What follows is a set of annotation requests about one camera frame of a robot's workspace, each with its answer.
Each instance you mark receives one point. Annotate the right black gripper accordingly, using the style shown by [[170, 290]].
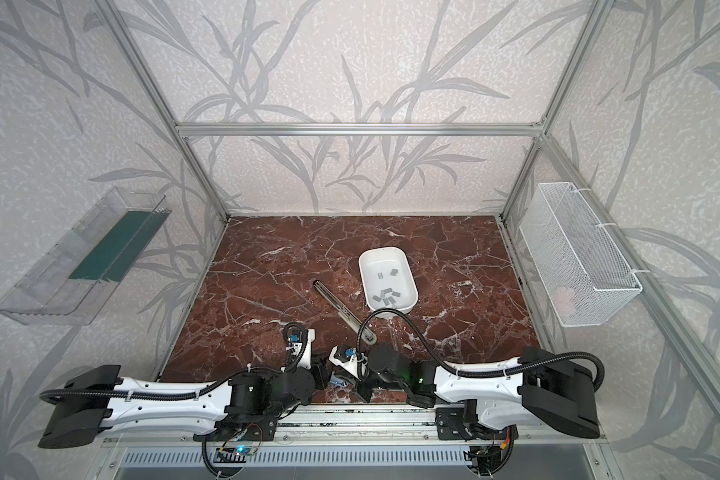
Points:
[[360, 378]]

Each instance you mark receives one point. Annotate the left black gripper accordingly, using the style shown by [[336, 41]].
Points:
[[321, 366]]

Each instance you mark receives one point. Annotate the large beige black stapler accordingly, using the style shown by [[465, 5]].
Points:
[[352, 321]]

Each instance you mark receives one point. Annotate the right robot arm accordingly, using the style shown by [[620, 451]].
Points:
[[557, 389]]

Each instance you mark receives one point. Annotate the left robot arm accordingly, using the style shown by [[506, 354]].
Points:
[[100, 400]]

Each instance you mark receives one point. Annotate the white oval tray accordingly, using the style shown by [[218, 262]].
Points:
[[374, 260]]

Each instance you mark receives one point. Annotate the staple strips in tray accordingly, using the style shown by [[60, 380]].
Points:
[[388, 288]]

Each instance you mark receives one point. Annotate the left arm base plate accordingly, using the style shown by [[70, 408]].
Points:
[[244, 427]]

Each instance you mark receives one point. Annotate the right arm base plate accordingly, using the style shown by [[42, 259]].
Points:
[[460, 422]]

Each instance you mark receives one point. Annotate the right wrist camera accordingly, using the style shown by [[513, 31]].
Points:
[[345, 359]]

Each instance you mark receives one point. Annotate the aluminium front rail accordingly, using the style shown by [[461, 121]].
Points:
[[355, 424]]

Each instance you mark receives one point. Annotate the white wire mesh basket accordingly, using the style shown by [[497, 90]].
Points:
[[585, 275]]

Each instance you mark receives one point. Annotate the clear acrylic wall shelf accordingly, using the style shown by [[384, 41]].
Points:
[[71, 283]]

